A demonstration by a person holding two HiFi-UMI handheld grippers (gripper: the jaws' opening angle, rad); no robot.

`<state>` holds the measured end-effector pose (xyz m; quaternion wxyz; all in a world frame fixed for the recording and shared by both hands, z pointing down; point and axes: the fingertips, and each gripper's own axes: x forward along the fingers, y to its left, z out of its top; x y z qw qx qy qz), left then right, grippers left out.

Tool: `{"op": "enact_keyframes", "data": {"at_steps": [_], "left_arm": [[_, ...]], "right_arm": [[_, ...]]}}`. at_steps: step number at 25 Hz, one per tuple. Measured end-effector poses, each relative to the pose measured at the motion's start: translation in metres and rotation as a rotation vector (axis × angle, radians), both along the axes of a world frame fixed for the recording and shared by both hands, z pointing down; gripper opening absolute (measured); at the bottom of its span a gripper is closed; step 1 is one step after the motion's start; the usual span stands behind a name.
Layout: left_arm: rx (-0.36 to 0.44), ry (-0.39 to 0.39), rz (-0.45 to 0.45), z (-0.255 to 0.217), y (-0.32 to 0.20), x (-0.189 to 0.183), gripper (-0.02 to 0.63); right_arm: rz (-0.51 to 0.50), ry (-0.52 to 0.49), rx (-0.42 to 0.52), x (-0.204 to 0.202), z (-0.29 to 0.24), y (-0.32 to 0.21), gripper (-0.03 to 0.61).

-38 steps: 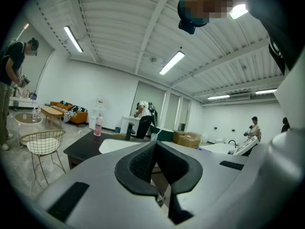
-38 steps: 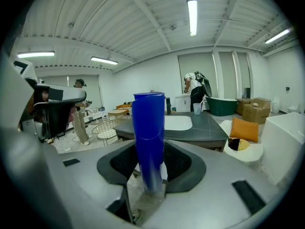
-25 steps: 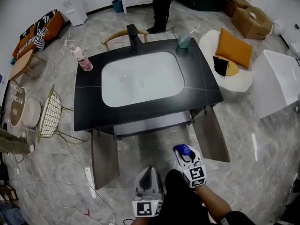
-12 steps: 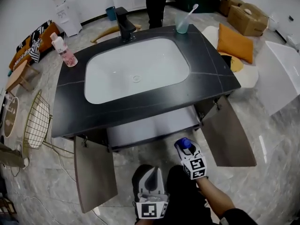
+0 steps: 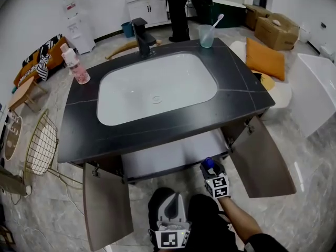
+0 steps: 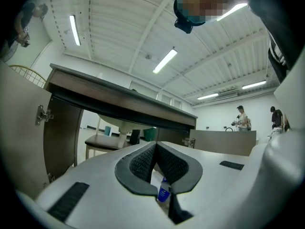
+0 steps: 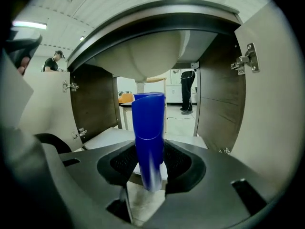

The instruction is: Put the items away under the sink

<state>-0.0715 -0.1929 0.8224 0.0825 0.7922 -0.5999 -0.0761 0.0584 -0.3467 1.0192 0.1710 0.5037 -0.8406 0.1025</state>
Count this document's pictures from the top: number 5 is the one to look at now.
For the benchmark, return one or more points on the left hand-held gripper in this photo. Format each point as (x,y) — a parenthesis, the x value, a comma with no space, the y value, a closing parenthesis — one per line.
(170,239)

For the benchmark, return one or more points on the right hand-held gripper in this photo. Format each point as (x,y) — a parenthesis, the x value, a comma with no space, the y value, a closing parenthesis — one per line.
(219,186)

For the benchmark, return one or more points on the blue bottle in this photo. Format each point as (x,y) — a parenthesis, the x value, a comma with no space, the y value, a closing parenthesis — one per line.
(209,162)

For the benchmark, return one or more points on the pink and white toothbrush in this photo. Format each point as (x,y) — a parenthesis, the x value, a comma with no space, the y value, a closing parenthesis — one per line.
(218,20)

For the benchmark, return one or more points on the pink lotion bottle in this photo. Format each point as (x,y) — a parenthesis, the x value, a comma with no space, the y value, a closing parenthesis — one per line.
(78,71)

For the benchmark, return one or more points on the person's right forearm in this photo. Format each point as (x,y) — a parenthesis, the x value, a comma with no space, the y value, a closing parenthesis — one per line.
(239,219)

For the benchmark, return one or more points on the metal sink drain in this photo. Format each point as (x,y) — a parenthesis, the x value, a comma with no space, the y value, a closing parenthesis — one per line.
(157,99)

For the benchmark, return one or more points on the white sink basin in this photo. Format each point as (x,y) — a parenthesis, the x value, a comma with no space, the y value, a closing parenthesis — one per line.
(157,83)

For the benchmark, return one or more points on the black faucet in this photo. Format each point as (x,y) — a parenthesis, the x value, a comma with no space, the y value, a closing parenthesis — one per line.
(143,41)

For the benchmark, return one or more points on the person's black trousers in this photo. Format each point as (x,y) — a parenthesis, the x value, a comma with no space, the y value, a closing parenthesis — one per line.
(204,219)

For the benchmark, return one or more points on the grey cabinet door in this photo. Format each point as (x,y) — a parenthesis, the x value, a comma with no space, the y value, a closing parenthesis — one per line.
(107,206)
(260,161)

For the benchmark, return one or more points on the person's black sleeve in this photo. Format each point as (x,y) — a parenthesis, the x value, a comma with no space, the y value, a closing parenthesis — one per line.
(265,244)

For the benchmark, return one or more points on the white round floor seat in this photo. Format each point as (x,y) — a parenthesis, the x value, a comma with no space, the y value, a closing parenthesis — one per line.
(282,93)

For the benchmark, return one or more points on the yellow round cushion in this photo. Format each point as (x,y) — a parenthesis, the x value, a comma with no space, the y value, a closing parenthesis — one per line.
(269,83)

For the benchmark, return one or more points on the black cloth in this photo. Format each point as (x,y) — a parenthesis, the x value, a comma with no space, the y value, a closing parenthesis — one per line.
(257,75)

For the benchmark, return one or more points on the black stone vanity top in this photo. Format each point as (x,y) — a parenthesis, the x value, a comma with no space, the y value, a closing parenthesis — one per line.
(84,130)

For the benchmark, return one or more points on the orange cushion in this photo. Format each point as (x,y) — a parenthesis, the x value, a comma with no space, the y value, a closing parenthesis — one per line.
(265,59)

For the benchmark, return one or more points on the white square bathtub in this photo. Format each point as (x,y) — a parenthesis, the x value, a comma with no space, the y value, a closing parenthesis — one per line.
(315,93)

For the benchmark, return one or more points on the large cardboard box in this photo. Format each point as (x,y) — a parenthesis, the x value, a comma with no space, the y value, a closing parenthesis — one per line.
(275,35)

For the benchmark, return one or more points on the wooden curved-back chair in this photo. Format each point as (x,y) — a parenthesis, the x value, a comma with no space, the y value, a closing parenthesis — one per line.
(123,48)

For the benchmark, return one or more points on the black bathtub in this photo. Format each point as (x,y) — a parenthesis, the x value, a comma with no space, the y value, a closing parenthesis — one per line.
(225,14)

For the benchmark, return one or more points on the small cardboard box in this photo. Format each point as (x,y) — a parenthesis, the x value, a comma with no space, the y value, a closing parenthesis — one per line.
(256,16)

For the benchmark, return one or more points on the small white object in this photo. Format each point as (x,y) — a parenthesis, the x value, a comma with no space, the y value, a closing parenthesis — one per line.
(276,22)

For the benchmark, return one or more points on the blue waste bin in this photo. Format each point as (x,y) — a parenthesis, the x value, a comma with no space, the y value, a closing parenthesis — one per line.
(128,30)

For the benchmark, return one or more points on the white toilet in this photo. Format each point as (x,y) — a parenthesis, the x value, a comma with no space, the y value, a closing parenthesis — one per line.
(328,52)
(305,34)

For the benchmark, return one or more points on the white vanity cabinet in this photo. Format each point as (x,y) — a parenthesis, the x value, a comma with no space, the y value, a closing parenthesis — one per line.
(147,9)

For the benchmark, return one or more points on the round white side table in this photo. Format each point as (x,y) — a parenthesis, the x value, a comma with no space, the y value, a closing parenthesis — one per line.
(13,140)

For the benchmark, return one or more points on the white water dispenser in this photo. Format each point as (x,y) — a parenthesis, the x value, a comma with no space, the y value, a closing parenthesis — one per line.
(80,30)

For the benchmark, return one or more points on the wooden coffee table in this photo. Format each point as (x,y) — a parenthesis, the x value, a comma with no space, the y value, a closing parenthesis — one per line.
(21,93)

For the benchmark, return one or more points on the orange sofa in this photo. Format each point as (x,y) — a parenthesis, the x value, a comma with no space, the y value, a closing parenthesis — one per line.
(56,54)

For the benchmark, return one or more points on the black and white striped cushion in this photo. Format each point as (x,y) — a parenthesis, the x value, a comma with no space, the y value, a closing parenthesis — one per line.
(43,68)

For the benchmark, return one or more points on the black and white striped throw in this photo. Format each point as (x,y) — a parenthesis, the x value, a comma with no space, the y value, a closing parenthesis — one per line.
(50,44)

